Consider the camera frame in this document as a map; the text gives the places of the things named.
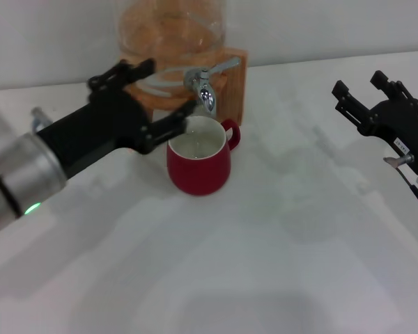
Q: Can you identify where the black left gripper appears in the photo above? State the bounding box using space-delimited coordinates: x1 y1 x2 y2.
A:
34 58 198 178

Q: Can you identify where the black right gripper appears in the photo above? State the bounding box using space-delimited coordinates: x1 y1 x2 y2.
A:
331 70 418 177

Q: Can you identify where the red ceramic cup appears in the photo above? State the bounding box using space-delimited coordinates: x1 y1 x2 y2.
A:
166 116 242 196

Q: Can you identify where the chrome dispenser faucet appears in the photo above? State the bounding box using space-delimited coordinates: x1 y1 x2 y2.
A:
183 57 240 118

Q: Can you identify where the glass beverage dispenser jar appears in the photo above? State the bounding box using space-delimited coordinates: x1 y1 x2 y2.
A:
116 0 228 98

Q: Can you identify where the wooden dispenser stand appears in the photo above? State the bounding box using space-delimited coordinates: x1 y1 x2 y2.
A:
120 47 249 128

